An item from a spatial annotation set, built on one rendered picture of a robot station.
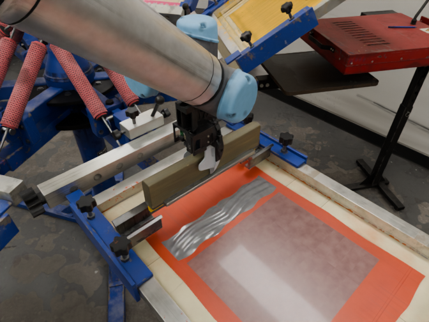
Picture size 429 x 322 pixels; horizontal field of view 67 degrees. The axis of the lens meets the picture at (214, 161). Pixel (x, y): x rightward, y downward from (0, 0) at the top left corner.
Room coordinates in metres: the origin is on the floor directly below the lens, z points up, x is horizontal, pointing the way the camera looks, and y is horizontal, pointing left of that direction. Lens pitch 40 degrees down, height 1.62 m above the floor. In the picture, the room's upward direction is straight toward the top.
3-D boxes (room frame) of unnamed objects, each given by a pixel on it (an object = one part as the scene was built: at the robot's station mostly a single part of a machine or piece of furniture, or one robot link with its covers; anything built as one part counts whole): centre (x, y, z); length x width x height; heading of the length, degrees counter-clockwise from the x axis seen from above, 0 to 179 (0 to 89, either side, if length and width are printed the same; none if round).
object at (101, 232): (0.46, 0.25, 0.98); 0.30 x 0.05 x 0.07; 43
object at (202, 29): (0.60, 0.03, 1.39); 0.09 x 0.08 x 0.11; 140
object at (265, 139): (0.84, -0.16, 0.98); 0.30 x 0.05 x 0.07; 43
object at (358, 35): (1.56, -0.79, 1.06); 0.61 x 0.46 x 0.12; 103
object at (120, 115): (0.88, 0.26, 1.02); 0.17 x 0.06 x 0.05; 43
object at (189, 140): (0.60, 0.04, 1.23); 0.09 x 0.08 x 0.12; 133
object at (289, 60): (1.39, -0.06, 0.91); 1.34 x 0.40 x 0.08; 103
